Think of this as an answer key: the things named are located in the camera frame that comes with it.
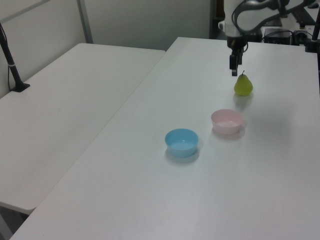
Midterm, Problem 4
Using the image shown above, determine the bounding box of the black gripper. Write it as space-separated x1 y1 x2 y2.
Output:
226 36 250 77

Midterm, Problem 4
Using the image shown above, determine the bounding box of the green pear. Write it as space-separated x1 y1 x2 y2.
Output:
233 70 254 97

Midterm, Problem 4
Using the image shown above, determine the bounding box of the pink plastic bowl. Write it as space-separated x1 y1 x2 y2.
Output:
210 108 244 136

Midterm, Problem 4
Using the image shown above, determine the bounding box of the blue plastic bowl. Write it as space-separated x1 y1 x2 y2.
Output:
164 128 199 159

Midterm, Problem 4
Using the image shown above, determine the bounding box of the black electronics box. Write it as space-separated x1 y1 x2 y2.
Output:
261 27 294 45

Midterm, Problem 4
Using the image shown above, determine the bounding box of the white side table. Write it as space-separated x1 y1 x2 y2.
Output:
0 42 167 216

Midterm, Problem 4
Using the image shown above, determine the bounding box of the black pole with zip tie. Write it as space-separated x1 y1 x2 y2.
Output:
0 22 31 93

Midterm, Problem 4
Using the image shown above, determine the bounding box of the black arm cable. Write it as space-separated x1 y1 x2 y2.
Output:
231 0 309 35

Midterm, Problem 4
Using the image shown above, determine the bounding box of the black device with cables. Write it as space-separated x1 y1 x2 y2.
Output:
292 29 314 46

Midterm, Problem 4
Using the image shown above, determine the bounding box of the black clamped camera pole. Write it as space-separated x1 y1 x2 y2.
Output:
304 14 320 54

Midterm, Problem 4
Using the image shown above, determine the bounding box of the grey metal partition post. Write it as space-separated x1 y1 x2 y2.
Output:
75 0 94 45

